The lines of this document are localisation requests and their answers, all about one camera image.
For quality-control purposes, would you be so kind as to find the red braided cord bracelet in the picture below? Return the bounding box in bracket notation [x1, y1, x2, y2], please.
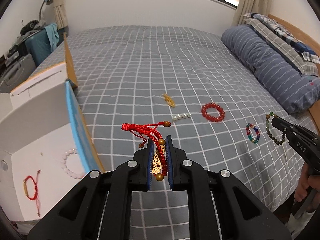
[121, 120, 172, 182]

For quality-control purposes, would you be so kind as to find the white pearl earring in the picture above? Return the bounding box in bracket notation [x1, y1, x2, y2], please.
[172, 113, 191, 122]

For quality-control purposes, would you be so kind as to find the brown wooden bead bracelet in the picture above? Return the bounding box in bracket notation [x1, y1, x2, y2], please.
[265, 112, 286, 145]

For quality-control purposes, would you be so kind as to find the multicolour glass bead bracelet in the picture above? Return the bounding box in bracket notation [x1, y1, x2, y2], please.
[245, 122, 261, 145]

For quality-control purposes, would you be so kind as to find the right hand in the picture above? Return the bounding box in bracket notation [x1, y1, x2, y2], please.
[295, 163, 320, 213]

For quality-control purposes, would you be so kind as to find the blue striped pillow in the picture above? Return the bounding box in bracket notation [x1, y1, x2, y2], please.
[221, 25, 319, 114]

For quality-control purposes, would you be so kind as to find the yellow bead earring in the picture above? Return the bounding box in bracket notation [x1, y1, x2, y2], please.
[162, 94, 176, 108]

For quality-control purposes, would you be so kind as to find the grey checked folded quilt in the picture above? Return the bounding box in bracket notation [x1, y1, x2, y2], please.
[244, 13, 319, 77]

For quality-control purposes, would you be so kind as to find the grey checked bed sheet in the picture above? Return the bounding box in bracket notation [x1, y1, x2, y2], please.
[23, 25, 318, 240]

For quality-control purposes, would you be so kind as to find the wooden headboard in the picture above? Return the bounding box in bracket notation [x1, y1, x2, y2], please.
[268, 14, 320, 133]

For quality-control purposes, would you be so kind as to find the white cardboard box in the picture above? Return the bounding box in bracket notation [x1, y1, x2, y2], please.
[1, 45, 104, 222]

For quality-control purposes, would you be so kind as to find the light blue cloth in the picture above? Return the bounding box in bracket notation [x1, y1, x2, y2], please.
[44, 23, 60, 52]

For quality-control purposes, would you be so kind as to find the grey suitcase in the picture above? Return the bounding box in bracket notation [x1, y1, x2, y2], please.
[0, 54, 36, 93]

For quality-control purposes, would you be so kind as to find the teal suitcase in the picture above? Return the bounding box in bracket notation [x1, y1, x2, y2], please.
[25, 28, 52, 66]

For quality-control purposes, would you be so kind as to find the blue desk lamp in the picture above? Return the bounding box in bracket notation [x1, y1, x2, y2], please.
[38, 0, 54, 21]

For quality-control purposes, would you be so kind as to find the beige curtain left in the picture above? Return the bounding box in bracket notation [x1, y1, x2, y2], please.
[53, 0, 68, 30]

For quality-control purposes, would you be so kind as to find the red bead bracelet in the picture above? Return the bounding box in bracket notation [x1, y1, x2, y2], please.
[201, 102, 226, 123]

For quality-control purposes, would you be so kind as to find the pink bead bracelet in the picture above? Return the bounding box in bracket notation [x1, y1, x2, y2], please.
[61, 148, 87, 180]

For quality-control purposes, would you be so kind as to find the red cord bracelet in box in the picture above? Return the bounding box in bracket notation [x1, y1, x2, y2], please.
[23, 169, 42, 217]

